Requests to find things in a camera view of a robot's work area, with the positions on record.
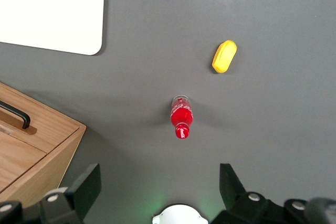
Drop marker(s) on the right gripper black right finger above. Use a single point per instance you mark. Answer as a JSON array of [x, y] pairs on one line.
[[231, 187]]

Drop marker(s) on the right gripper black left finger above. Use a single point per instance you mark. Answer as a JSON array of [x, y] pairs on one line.
[[85, 187]]

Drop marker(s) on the red coke bottle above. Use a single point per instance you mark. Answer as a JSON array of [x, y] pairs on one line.
[[182, 116]]

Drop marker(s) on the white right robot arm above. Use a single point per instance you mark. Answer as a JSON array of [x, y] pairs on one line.
[[179, 214]]

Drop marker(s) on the white rectangular tray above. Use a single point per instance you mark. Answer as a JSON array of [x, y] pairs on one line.
[[50, 9]]

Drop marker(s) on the oak wooden drawer cabinet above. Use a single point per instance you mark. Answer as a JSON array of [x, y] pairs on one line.
[[56, 155]]

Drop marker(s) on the yellow oval plastic object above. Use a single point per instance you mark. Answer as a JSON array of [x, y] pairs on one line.
[[223, 56]]

